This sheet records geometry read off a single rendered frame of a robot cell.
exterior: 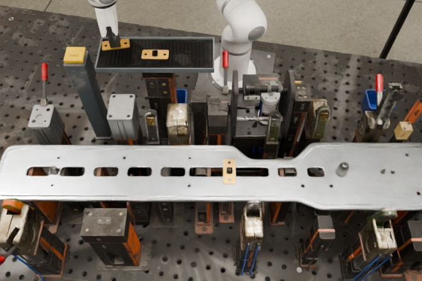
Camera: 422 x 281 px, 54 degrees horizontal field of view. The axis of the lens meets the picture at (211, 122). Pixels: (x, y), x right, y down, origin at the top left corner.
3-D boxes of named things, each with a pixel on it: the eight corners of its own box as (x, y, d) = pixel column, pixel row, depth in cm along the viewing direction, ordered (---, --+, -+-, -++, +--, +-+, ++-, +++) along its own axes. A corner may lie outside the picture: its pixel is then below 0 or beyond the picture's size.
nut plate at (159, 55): (141, 59, 131) (140, 56, 130) (142, 50, 133) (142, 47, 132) (167, 59, 131) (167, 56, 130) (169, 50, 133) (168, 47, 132)
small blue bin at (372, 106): (363, 121, 174) (370, 108, 166) (358, 102, 179) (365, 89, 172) (389, 121, 174) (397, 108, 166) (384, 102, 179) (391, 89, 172)
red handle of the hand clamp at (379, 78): (373, 125, 129) (373, 73, 129) (371, 125, 131) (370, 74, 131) (387, 125, 129) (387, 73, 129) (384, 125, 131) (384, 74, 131)
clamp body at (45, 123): (56, 182, 158) (21, 130, 128) (63, 155, 164) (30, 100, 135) (82, 182, 158) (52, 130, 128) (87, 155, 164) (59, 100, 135)
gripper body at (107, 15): (88, -15, 116) (98, 15, 125) (88, 9, 110) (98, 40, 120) (115, -18, 117) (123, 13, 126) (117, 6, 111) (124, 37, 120)
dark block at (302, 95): (277, 165, 162) (295, 100, 127) (275, 150, 166) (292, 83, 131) (289, 165, 162) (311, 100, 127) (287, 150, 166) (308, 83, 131)
